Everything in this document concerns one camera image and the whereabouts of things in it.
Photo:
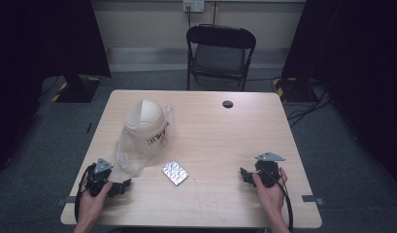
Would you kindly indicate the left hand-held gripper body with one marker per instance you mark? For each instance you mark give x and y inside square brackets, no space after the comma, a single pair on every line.
[96,181]

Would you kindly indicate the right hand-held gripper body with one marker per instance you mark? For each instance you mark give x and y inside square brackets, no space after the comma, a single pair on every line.
[268,171]

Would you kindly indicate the silver blister pack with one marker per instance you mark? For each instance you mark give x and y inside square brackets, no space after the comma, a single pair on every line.
[175,172]

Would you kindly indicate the cream swing-lid trash can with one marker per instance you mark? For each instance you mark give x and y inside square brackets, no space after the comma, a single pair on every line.
[146,124]

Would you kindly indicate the person's left hand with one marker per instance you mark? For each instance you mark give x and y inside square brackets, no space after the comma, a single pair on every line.
[91,205]

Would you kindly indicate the person's right hand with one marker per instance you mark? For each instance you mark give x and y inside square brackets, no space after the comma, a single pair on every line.
[270,197]

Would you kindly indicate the clear plastic bag liner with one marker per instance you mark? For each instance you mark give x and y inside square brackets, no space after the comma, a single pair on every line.
[129,158]

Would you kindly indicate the black stand base striped tape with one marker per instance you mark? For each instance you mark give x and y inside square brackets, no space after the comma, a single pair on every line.
[293,90]
[76,89]

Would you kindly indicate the black folding chair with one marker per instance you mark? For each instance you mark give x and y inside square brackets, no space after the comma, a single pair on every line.
[220,55]

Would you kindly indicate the dark curtain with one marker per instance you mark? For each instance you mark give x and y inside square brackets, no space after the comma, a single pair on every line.
[40,48]
[354,64]

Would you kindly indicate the grey table edge bracket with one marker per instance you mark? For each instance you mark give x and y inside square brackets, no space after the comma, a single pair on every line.
[65,201]
[312,199]

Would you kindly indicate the white wall outlet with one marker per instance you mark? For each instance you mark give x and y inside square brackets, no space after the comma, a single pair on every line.
[193,5]

